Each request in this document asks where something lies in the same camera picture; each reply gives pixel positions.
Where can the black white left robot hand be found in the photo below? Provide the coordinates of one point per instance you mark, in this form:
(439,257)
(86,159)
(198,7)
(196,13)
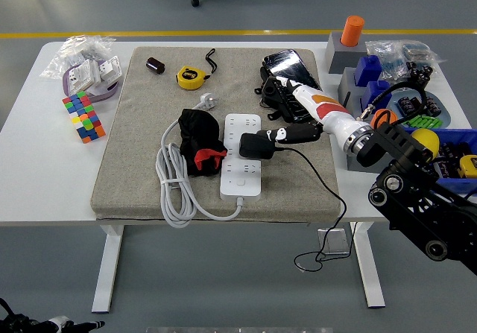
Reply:
(61,325)

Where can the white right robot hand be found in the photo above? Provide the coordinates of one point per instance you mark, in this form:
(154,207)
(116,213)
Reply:
(328,113)

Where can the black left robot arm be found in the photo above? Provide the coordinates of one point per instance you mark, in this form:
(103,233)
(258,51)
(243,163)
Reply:
(18,325)

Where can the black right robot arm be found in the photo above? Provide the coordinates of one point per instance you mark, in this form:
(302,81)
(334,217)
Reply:
(402,143)

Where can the blue block peg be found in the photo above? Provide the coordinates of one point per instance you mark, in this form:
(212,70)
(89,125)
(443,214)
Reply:
(376,94)
(367,70)

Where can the orange cylinder peg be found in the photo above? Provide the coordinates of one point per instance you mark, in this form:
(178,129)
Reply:
(380,117)
(352,31)

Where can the black phone holder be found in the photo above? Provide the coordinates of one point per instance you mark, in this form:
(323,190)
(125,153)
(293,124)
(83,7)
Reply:
(269,92)

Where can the black smartphone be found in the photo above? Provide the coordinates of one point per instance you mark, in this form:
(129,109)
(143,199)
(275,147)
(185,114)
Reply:
(287,63)

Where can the white table leg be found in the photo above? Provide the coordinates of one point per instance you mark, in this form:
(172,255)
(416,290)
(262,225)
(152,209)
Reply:
(108,269)
(369,269)

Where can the clear bag of blue parts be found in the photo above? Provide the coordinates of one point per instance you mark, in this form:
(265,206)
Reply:
(387,63)
(421,51)

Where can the green small parts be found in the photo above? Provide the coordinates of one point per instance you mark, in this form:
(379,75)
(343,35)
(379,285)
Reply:
(425,121)

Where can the loose black capacitors pile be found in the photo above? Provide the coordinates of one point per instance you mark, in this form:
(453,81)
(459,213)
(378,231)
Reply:
(419,74)

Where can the black capacitors group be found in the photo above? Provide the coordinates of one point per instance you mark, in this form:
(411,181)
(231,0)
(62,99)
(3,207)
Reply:
(434,106)

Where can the light blue plate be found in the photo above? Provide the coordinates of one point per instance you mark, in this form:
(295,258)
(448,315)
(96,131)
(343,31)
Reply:
(446,111)

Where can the clear acrylic stand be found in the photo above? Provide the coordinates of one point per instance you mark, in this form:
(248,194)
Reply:
(335,241)

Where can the black cloth pouch red trim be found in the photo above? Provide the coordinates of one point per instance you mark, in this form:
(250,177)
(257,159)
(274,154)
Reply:
(197,132)

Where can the blue plastic bin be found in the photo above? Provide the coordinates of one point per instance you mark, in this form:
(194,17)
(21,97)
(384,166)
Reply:
(458,186)

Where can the dark brown small cylinder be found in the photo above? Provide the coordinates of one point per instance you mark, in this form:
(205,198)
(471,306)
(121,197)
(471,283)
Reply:
(155,66)

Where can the grey-brown mat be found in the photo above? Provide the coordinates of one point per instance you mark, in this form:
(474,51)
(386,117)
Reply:
(149,161)

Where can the colourful puzzle cube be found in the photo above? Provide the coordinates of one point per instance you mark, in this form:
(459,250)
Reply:
(89,128)
(76,104)

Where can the purple band loop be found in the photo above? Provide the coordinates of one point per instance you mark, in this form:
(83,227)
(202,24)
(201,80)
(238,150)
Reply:
(108,95)

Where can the clear bag of white parts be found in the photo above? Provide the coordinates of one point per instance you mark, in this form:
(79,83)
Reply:
(74,48)

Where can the white wall socket panel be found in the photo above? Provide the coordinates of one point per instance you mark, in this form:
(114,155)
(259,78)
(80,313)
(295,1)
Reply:
(110,70)
(83,76)

